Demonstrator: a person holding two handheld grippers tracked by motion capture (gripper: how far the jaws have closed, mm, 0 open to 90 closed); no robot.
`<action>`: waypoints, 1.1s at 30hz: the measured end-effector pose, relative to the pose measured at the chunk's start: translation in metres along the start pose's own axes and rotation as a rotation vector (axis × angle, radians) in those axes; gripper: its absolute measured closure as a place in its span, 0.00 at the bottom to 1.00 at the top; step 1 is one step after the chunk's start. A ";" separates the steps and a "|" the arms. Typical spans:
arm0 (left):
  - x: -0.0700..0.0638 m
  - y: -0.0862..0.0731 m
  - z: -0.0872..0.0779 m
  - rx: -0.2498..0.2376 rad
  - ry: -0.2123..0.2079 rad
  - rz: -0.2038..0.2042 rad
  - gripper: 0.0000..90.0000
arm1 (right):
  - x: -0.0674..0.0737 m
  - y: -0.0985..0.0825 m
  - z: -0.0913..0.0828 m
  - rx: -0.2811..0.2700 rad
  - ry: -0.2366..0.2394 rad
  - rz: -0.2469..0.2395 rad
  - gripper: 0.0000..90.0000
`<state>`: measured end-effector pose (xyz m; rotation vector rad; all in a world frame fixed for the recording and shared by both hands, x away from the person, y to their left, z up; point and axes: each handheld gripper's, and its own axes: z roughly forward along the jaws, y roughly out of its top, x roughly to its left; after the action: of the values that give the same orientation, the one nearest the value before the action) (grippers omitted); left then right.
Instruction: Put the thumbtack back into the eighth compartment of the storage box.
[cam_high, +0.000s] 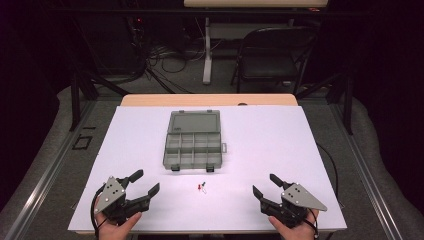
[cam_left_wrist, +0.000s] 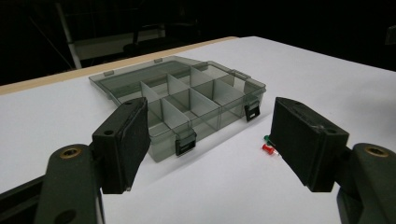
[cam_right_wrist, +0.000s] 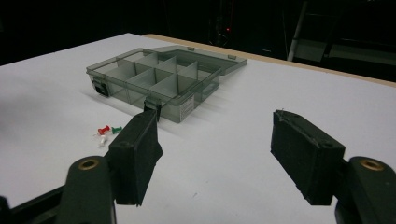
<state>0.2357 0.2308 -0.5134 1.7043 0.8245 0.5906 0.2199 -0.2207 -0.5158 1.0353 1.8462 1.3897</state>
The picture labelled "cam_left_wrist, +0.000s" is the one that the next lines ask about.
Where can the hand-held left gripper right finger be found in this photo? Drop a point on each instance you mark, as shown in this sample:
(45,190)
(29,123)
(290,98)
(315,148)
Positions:
(308,146)

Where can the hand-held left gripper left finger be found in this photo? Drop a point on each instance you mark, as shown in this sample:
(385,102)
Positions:
(118,146)

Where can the red push pin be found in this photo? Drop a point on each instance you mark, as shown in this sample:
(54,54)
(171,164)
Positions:
(268,149)

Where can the grey transparent compartment box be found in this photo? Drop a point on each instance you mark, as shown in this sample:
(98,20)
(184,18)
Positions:
(193,96)

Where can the green push pin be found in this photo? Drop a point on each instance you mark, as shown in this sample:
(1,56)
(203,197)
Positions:
(267,138)

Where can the white metal stand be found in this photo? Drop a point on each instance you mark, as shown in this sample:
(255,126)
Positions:
(69,34)

